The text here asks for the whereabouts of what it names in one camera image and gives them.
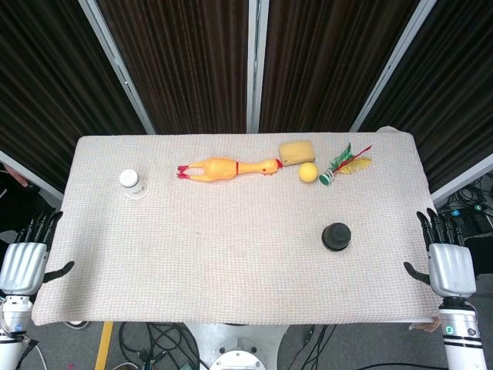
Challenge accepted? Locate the black round dice tray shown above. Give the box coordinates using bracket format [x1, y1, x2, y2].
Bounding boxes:
[322, 235, 353, 254]

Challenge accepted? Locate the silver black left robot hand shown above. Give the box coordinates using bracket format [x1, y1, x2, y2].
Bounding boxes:
[0, 210, 76, 300]

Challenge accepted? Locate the dark ribbed partition panel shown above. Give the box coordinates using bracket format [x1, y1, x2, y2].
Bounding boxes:
[361, 0, 493, 193]
[258, 0, 421, 134]
[0, 0, 148, 192]
[96, 0, 250, 136]

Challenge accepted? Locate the beige waffle weave tablecloth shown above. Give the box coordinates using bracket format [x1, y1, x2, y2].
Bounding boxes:
[31, 125, 444, 328]

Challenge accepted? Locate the yellow ball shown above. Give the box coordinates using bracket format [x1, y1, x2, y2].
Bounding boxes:
[298, 162, 320, 183]

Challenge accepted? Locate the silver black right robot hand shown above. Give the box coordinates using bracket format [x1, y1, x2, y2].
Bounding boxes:
[403, 207, 478, 300]

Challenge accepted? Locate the yellow sponge block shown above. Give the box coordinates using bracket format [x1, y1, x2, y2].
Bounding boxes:
[278, 140, 317, 167]

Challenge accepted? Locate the black cable bundle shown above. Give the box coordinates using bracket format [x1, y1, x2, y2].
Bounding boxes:
[434, 175, 493, 247]
[280, 324, 337, 370]
[116, 321, 202, 370]

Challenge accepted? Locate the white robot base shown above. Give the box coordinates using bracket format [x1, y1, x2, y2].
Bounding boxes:
[183, 322, 294, 370]

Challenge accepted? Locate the feather shuttlecock with green base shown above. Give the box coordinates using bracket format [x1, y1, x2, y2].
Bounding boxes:
[318, 142, 374, 187]

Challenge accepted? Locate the white paper cup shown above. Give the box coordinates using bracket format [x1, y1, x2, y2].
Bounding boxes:
[118, 169, 150, 200]

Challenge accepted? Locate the black dice cup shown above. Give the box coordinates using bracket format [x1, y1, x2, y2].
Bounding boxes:
[322, 222, 353, 250]

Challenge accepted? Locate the yellow rubber chicken toy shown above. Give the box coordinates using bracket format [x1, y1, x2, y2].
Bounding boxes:
[176, 155, 284, 183]

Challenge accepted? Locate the grey metal partition post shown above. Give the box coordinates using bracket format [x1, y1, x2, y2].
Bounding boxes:
[246, 0, 270, 134]
[430, 153, 493, 206]
[78, 0, 156, 136]
[349, 0, 441, 133]
[0, 149, 65, 202]

